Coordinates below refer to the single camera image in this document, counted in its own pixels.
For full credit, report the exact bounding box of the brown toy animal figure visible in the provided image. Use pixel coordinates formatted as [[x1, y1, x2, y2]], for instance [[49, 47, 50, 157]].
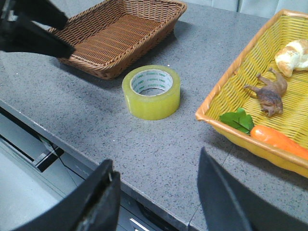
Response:
[[243, 68, 288, 117]]

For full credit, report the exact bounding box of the toy croissant bread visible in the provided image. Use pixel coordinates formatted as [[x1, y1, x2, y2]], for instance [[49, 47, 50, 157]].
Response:
[[275, 39, 308, 77]]

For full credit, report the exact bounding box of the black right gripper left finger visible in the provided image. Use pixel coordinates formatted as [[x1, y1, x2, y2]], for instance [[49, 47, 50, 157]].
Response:
[[17, 159, 120, 231]]

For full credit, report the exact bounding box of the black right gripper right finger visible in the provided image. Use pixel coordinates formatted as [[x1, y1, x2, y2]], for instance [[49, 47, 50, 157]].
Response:
[[197, 147, 308, 231]]

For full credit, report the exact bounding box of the green plastic leaf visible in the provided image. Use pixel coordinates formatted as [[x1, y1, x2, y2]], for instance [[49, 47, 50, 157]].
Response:
[[219, 108, 255, 135]]

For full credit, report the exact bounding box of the orange toy carrot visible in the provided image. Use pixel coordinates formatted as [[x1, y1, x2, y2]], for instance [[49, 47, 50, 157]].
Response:
[[250, 125, 308, 160]]

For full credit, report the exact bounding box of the yellow packing tape roll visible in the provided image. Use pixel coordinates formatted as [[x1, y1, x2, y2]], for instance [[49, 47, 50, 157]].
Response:
[[122, 65, 180, 120]]

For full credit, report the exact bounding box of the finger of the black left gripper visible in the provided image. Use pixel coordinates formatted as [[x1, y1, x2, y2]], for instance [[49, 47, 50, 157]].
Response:
[[0, 14, 75, 58], [12, 0, 68, 30]]

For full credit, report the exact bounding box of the brown wicker basket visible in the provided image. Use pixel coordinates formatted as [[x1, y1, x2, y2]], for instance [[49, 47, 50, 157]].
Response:
[[48, 0, 187, 79]]

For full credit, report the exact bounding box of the yellow wicker basket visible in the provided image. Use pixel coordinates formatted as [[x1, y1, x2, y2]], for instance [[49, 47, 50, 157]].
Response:
[[195, 10, 308, 177]]

